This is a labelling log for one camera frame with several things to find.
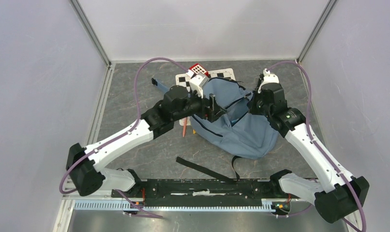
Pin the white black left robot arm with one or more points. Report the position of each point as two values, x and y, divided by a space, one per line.
86 165

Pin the blue student backpack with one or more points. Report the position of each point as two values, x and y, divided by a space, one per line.
251 137

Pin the red calculator toy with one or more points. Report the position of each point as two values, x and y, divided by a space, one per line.
198 69

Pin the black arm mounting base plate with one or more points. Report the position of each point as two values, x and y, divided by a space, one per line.
204 192

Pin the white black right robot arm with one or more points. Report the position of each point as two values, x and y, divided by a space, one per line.
337 192

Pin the black white checkerboard mat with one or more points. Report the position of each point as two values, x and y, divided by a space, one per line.
183 79

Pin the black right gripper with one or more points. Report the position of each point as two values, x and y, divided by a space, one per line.
251 104

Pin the red pencil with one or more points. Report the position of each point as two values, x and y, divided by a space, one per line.
184 127

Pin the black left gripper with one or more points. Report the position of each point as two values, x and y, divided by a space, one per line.
207 112

